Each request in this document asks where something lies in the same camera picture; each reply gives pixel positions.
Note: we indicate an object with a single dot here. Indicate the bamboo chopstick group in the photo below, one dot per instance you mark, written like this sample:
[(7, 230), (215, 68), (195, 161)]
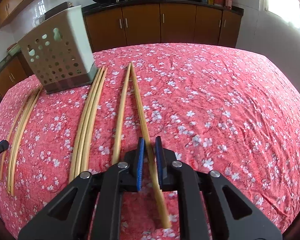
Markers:
[(85, 128), (80, 127), (16, 142), (20, 139), (11, 130), (86, 147)]

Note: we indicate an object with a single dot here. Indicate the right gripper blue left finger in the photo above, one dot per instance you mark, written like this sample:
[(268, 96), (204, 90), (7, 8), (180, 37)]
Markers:
[(138, 163)]

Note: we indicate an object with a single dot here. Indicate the perforated beige utensil holder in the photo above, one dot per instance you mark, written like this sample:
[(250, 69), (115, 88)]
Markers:
[(58, 51)]

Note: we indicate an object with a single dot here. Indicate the red floral tablecloth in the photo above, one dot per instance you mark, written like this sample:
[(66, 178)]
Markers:
[(217, 108)]

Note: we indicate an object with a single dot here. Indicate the dark cutting board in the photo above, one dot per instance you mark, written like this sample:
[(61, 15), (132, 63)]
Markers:
[(55, 10)]

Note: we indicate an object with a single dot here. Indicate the brown lower kitchen cabinets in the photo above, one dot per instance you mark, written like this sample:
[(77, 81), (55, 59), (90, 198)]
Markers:
[(136, 22)]

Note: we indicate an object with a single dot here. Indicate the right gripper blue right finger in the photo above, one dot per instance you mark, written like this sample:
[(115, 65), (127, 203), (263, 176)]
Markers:
[(161, 162)]

